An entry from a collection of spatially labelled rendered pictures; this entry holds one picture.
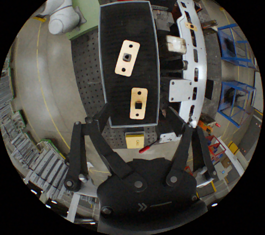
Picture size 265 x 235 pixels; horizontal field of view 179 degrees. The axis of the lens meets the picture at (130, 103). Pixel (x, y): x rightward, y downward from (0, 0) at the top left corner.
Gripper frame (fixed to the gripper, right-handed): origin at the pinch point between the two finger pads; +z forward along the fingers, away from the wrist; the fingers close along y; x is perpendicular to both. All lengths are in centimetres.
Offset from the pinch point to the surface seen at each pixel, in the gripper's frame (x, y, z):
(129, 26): 20.0, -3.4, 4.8
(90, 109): -26, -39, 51
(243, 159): -283, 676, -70
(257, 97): 76, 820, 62
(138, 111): -1.9, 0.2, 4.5
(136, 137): -11.5, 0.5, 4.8
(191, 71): 12.8, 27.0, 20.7
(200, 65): 17.4, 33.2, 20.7
